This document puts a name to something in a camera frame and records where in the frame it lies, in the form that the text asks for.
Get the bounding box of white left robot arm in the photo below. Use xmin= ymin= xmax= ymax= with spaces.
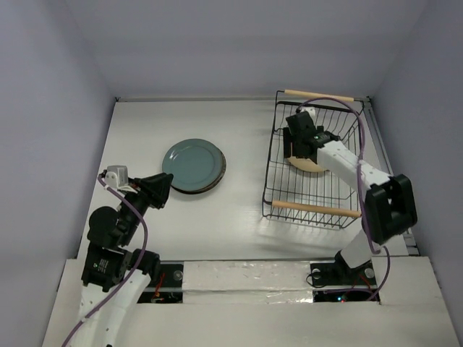
xmin=63 ymin=166 xmax=173 ymax=346

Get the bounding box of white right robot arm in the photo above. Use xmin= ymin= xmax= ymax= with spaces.
xmin=285 ymin=111 xmax=417 ymax=283

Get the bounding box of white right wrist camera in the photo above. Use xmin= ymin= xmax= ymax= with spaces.
xmin=296 ymin=106 xmax=317 ymax=119

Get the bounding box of black wire dish rack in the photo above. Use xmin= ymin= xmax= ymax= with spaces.
xmin=262 ymin=90 xmax=360 ymax=228

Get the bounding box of teal green plate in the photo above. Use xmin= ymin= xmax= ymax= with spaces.
xmin=161 ymin=138 xmax=224 ymax=192

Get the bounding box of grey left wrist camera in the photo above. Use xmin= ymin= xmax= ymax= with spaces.
xmin=103 ymin=165 xmax=129 ymax=190

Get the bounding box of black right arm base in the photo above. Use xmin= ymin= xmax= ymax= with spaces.
xmin=305 ymin=252 xmax=380 ymax=303

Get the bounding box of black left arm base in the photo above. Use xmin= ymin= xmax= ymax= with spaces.
xmin=137 ymin=262 xmax=184 ymax=304

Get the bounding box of tan bird plate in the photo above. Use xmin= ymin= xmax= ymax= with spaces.
xmin=287 ymin=156 xmax=326 ymax=173

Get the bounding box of brown rimmed cream plate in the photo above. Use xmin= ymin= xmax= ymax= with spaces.
xmin=169 ymin=146 xmax=226 ymax=194

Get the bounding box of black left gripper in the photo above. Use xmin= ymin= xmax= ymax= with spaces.
xmin=119 ymin=171 xmax=174 ymax=243

